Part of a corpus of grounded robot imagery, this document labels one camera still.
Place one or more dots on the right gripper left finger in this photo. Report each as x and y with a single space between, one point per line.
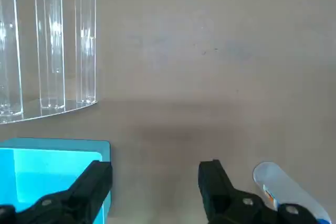
78 195

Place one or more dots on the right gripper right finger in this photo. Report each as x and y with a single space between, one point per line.
223 203

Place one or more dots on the clear acrylic tiered rack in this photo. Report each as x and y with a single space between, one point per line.
29 51

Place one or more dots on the blue plastic bin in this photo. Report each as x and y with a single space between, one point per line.
39 171

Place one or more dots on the clear bottle with blue cap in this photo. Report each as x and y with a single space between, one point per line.
283 184

